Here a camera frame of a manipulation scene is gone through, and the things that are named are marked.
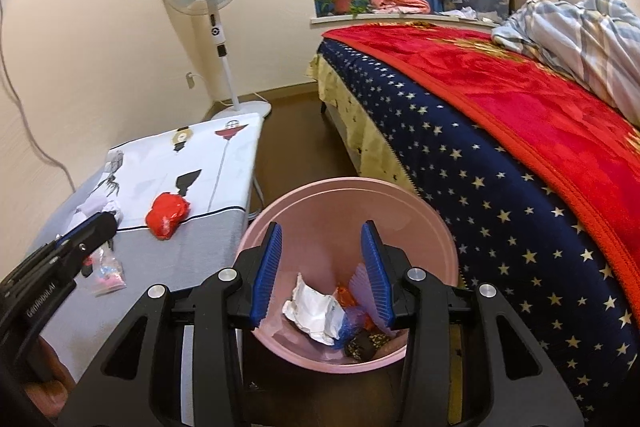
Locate grey wall cable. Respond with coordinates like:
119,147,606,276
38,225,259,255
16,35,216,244
0,0,77,188

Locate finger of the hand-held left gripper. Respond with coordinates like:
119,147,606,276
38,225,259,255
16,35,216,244
54,212,107,244
0,212,121,292

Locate clear packet with pink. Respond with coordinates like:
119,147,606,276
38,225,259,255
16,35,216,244
82,242,126,297

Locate black patterned wrapper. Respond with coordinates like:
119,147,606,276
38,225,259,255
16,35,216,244
344,332,396,362

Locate red plastic bag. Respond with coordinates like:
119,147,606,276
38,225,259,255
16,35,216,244
146,192,192,241

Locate white window sill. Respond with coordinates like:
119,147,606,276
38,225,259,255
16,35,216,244
310,11,501,28

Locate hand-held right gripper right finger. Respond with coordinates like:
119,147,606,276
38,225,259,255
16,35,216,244
360,220,586,427

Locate orange plastic bag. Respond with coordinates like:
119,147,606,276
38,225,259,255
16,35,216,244
332,283,376,330

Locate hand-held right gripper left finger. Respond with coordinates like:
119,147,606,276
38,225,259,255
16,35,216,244
57,222,283,427

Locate blue plastic bag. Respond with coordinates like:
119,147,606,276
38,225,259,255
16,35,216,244
340,304,366,340

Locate plaid quilt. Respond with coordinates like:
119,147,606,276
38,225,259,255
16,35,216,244
491,0,640,128

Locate pink waste bin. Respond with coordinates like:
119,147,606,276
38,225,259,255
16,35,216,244
241,177,458,375

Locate bed with star blanket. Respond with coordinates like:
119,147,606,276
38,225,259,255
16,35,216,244
317,39,640,413

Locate yellow star bed sheet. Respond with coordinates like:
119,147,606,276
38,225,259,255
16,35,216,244
306,52,476,425

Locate cream wrapper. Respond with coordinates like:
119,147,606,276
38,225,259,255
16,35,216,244
282,273,346,347

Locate red plush blanket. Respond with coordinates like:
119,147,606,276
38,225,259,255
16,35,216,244
321,21,640,323

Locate foam mesh sleeve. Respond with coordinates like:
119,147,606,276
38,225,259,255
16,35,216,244
348,264,396,338

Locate person's left hand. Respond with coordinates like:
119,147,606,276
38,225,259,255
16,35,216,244
22,334,76,415

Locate pink folded clothes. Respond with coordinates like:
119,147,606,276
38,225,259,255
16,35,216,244
369,0,432,15

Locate white cloth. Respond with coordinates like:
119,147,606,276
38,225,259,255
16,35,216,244
442,7,493,25

